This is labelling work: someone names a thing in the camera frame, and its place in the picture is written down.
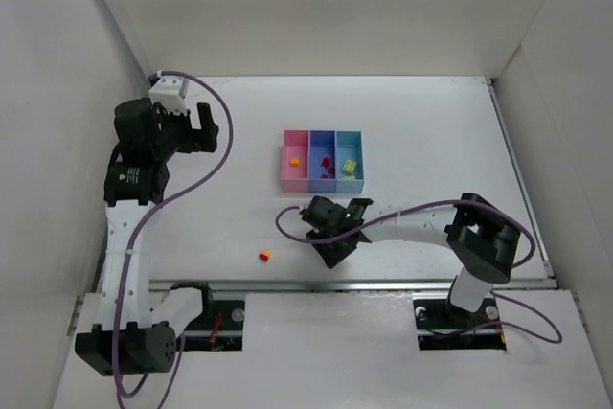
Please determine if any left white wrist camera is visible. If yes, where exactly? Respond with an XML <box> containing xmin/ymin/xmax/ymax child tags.
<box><xmin>148</xmin><ymin>73</ymin><xmax>189</xmax><ymax>116</ymax></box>

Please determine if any yellow-green lego block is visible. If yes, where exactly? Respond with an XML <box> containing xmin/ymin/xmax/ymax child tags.
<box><xmin>341</xmin><ymin>159</ymin><xmax>358</xmax><ymax>176</ymax></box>

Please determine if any dark blue container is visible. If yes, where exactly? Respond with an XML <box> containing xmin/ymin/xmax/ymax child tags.
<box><xmin>308</xmin><ymin>130</ymin><xmax>337</xmax><ymax>193</ymax></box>

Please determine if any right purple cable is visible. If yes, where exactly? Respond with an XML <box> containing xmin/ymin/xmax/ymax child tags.
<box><xmin>275</xmin><ymin>200</ymin><xmax>564</xmax><ymax>344</ymax></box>

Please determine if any purple cable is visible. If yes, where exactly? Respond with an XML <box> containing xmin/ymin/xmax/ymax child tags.
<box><xmin>275</xmin><ymin>200</ymin><xmax>564</xmax><ymax>344</ymax></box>
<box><xmin>112</xmin><ymin>69</ymin><xmax>235</xmax><ymax>409</ymax></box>

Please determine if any metal front rail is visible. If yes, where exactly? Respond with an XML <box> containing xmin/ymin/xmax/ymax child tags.
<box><xmin>149</xmin><ymin>278</ymin><xmax>558</xmax><ymax>292</ymax></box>

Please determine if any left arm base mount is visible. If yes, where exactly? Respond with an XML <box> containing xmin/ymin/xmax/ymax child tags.
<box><xmin>153</xmin><ymin>282</ymin><xmax>245</xmax><ymax>352</ymax></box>

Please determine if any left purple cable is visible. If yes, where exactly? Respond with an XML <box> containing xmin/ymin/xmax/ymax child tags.
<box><xmin>112</xmin><ymin>69</ymin><xmax>235</xmax><ymax>409</ymax></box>

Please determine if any red yellow orange lego stack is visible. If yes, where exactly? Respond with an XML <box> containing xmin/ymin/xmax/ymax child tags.
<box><xmin>259</xmin><ymin>251</ymin><xmax>271</xmax><ymax>262</ymax></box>

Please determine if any pink container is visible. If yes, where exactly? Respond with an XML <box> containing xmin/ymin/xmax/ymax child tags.
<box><xmin>281</xmin><ymin>130</ymin><xmax>310</xmax><ymax>193</ymax></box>

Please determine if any light blue container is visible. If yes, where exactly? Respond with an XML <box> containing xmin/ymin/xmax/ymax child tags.
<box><xmin>335</xmin><ymin>131</ymin><xmax>365</xmax><ymax>195</ymax></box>

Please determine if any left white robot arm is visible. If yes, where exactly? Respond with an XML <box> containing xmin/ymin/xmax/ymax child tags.
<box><xmin>75</xmin><ymin>98</ymin><xmax>219</xmax><ymax>376</ymax></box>

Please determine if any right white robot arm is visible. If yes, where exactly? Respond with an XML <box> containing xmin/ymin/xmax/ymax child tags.
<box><xmin>300</xmin><ymin>193</ymin><xmax>520</xmax><ymax>313</ymax></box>

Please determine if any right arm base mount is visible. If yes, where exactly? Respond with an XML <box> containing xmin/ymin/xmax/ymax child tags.
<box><xmin>413</xmin><ymin>297</ymin><xmax>507</xmax><ymax>351</ymax></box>

